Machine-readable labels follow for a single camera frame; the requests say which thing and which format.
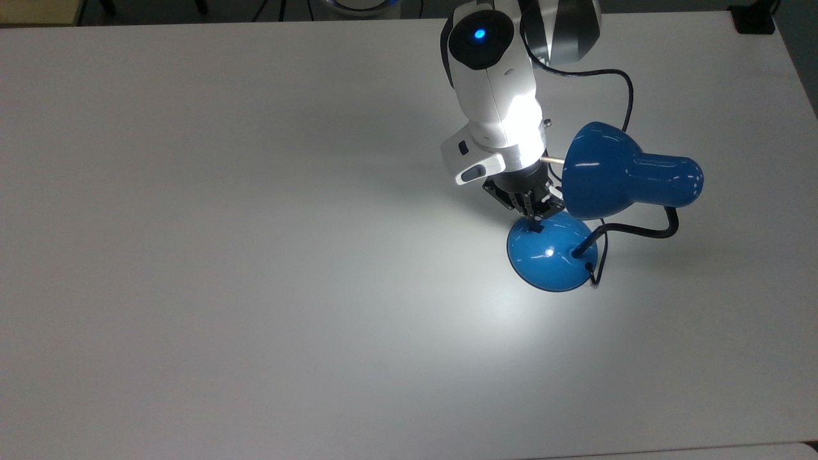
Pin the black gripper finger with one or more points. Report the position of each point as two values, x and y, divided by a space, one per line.
548 201
519 203

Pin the blue desk lamp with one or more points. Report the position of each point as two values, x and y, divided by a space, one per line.
626 172

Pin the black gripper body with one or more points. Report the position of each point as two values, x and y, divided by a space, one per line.
524 179

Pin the black table clamp block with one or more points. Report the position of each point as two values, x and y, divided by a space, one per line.
753 20

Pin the wooden board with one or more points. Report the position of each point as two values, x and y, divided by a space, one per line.
38 11

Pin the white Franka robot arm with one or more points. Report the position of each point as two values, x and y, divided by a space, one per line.
492 96

